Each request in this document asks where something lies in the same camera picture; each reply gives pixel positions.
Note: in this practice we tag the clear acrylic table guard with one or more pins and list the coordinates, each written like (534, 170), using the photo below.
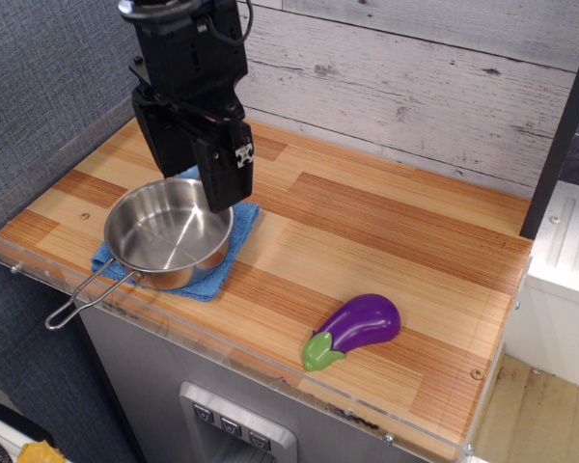
(334, 223)

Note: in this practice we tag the grey toy fridge cabinet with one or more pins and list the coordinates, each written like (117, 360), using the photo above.
(183, 406)

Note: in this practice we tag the white ribbed toy sink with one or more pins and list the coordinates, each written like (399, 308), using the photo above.
(543, 326)

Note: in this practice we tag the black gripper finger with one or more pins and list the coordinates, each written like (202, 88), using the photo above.
(225, 155)
(170, 145)

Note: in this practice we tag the purple toy eggplant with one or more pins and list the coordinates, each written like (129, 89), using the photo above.
(363, 320)

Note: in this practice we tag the stainless steel pot with handle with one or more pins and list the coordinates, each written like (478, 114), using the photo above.
(163, 236)

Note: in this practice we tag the yellow and black object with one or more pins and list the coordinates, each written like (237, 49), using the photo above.
(35, 452)

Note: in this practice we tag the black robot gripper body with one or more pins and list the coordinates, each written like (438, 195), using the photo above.
(191, 62)

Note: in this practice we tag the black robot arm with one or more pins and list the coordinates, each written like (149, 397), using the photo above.
(173, 9)

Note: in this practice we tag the blue folded napkin cloth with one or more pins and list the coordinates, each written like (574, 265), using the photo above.
(246, 215)

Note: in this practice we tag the black vertical post right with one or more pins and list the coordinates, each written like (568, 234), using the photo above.
(553, 164)

